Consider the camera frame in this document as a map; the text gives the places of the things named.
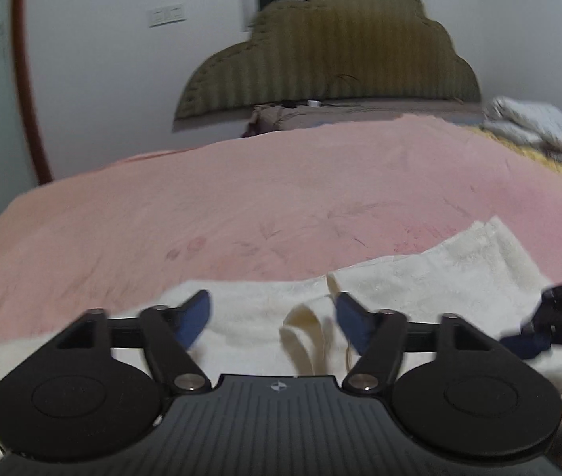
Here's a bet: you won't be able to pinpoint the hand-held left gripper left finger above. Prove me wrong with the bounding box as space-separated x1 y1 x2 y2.
55 289 212 395

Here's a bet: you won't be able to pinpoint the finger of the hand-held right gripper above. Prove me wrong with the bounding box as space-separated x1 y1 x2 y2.
499 272 562 361

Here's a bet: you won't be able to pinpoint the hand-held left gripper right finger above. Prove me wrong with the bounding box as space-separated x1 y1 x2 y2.
335 292 498 395

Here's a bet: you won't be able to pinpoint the white pants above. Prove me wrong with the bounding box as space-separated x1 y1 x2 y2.
0 215 562 473

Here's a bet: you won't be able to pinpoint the pink blanket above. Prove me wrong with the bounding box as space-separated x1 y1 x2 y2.
0 113 562 349

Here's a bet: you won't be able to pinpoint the yellow blanket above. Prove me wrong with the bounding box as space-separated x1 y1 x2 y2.
469 124 562 195

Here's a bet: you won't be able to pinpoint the brown pillow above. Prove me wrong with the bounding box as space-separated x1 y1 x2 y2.
243 104 312 138

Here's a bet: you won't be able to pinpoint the grey bedding strip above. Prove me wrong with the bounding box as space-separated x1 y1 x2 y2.
281 98 483 127

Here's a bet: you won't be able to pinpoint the pile of light clothes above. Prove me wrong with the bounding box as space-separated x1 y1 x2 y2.
482 96 562 148

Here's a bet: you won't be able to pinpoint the olive padded headboard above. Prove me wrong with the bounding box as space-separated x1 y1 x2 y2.
172 0 483 134

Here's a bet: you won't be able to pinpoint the brown wooden door frame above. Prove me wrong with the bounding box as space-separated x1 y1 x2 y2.
11 0 54 185

